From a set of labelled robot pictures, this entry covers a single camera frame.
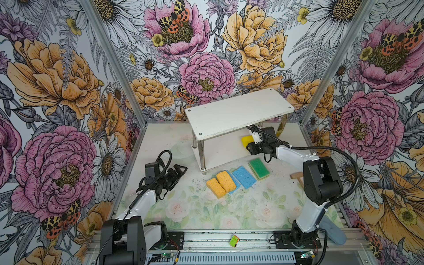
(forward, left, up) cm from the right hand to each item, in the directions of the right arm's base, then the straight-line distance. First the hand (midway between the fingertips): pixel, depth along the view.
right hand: (251, 149), depth 97 cm
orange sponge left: (-20, +21, -5) cm, 30 cm away
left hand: (-16, +38, -1) cm, 41 cm away
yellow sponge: (+4, +2, +4) cm, 6 cm away
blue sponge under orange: (-18, +9, -8) cm, 22 cm away
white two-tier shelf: (-8, +19, +27) cm, 34 cm away
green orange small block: (-44, +14, -6) cm, 47 cm away
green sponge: (-10, -3, -5) cm, 12 cm away
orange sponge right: (-17, +16, -4) cm, 24 cm away
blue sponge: (-14, +5, -7) cm, 16 cm away
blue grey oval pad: (-42, -32, -6) cm, 53 cm away
